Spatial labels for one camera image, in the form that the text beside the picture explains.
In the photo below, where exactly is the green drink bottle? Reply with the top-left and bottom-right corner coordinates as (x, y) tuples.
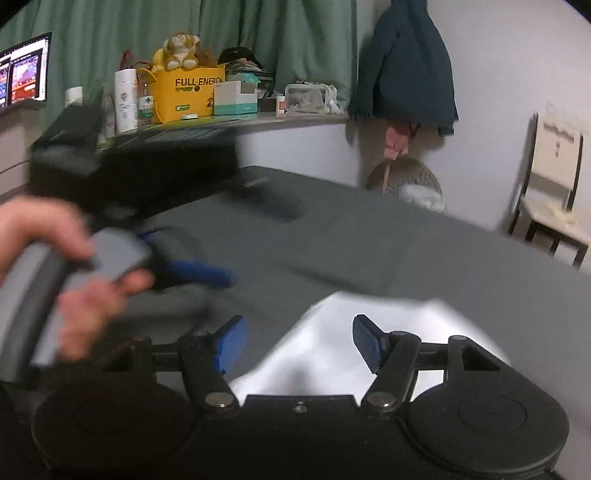
(137, 80), (153, 128)

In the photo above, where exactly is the white wooden chair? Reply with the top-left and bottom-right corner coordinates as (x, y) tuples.
(507, 113), (590, 269)

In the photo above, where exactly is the dark teal hanging jacket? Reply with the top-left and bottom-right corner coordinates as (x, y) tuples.
(349, 1), (459, 136)

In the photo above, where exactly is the white tube bottle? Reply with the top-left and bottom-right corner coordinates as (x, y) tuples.
(64, 86), (84, 108)

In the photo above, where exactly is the pink hanging cloth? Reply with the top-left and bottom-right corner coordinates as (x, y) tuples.
(384, 120), (412, 160)

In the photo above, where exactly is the white teal tissue box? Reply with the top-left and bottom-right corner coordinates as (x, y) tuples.
(213, 81), (259, 116)

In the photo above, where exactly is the yellow cloth on chair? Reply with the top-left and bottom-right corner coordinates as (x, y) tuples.
(548, 204), (578, 224)

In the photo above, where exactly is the brown plush monkey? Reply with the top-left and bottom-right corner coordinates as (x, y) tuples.
(163, 32), (200, 71)

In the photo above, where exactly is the white long-sleeve shirt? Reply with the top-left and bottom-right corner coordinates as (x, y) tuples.
(230, 292), (508, 401)

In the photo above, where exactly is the small orange white bottle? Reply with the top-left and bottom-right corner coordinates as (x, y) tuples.
(276, 95), (286, 116)

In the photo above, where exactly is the white plastic bag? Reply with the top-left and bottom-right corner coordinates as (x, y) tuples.
(399, 184), (445, 213)

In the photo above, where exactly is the clear zip pouch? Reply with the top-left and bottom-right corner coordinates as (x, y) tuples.
(284, 82), (342, 114)

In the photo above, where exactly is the person left hand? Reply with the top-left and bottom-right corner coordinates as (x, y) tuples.
(0, 197), (157, 363)

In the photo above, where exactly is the yellow cardboard box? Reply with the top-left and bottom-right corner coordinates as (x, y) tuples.
(152, 66), (225, 124)

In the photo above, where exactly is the monitor screen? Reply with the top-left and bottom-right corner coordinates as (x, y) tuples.
(0, 32), (52, 112)

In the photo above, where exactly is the green curtain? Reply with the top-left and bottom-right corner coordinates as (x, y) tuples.
(1, 1), (358, 124)

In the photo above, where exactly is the tall white bottle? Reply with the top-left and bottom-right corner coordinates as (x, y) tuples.
(114, 68), (138, 134)

